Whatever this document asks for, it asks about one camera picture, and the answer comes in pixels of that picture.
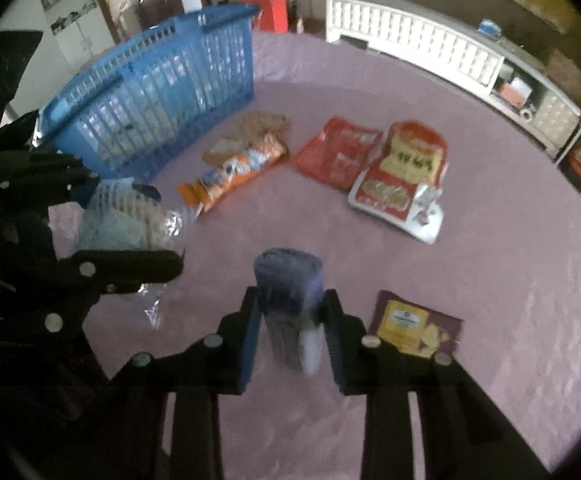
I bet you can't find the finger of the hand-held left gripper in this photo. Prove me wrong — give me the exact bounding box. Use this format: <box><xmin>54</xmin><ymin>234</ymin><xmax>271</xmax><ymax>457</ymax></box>
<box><xmin>0</xmin><ymin>147</ymin><xmax>100</xmax><ymax>206</ymax></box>
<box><xmin>59</xmin><ymin>249</ymin><xmax>184</xmax><ymax>297</ymax></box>

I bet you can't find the maroon packet with yellow label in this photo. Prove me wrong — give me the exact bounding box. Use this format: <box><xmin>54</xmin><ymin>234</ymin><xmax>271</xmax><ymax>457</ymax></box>
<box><xmin>370</xmin><ymin>290</ymin><xmax>463</xmax><ymax>358</ymax></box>

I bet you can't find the clear bag of sweets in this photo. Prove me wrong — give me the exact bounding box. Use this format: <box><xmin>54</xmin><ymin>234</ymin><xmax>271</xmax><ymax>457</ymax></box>
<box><xmin>78</xmin><ymin>177</ymin><xmax>186</xmax><ymax>331</ymax></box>

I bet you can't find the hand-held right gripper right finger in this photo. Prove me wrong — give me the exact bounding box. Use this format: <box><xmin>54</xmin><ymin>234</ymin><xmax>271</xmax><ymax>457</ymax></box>
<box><xmin>321</xmin><ymin>288</ymin><xmax>551</xmax><ymax>480</ymax></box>

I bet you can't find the pink tablecloth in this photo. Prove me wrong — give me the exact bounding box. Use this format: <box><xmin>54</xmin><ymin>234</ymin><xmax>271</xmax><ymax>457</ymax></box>
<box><xmin>48</xmin><ymin>30</ymin><xmax>581</xmax><ymax>480</ymax></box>

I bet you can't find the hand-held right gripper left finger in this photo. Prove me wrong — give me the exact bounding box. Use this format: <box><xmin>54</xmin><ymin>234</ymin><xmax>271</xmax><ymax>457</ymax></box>
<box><xmin>110</xmin><ymin>286</ymin><xmax>262</xmax><ymax>480</ymax></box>

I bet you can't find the red snack packet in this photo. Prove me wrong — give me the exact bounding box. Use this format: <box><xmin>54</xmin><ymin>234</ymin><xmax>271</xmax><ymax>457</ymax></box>
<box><xmin>290</xmin><ymin>117</ymin><xmax>383</xmax><ymax>192</ymax></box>

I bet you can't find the blue plastic basket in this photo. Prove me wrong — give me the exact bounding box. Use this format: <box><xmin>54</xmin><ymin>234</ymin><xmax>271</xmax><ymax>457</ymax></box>
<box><xmin>38</xmin><ymin>4</ymin><xmax>260</xmax><ymax>184</ymax></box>

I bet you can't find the orange box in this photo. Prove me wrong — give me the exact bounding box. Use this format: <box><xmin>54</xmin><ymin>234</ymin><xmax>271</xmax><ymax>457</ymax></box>
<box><xmin>500</xmin><ymin>77</ymin><xmax>533</xmax><ymax>106</ymax></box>

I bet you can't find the cardboard box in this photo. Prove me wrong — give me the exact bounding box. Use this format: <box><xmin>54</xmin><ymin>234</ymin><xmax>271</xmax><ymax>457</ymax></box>
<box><xmin>545</xmin><ymin>50</ymin><xmax>581</xmax><ymax>102</ymax></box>

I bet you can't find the orange-yellow snack packet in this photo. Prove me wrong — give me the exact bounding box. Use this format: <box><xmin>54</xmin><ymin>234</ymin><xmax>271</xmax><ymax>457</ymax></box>
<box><xmin>203</xmin><ymin>112</ymin><xmax>290</xmax><ymax>163</ymax></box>

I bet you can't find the white tufted TV cabinet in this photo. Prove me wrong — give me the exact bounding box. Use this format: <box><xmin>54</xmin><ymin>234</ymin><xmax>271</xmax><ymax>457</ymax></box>
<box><xmin>325</xmin><ymin>0</ymin><xmax>581</xmax><ymax>161</ymax></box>

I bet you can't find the red and white snack pouch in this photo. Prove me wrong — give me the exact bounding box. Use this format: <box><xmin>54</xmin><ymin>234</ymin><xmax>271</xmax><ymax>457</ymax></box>
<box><xmin>347</xmin><ymin>120</ymin><xmax>448</xmax><ymax>246</ymax></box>

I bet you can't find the long orange snack packet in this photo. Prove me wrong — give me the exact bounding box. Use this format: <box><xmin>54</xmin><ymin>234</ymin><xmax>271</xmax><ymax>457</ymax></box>
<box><xmin>178</xmin><ymin>135</ymin><xmax>290</xmax><ymax>218</ymax></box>

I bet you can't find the blue-grey snack packet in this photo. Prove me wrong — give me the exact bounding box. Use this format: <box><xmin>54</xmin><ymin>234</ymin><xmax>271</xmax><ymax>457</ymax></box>
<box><xmin>254</xmin><ymin>247</ymin><xmax>323</xmax><ymax>377</ymax></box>

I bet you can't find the red box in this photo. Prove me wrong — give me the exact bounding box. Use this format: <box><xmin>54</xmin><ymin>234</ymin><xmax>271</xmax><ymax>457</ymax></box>
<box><xmin>240</xmin><ymin>0</ymin><xmax>290</xmax><ymax>34</ymax></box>

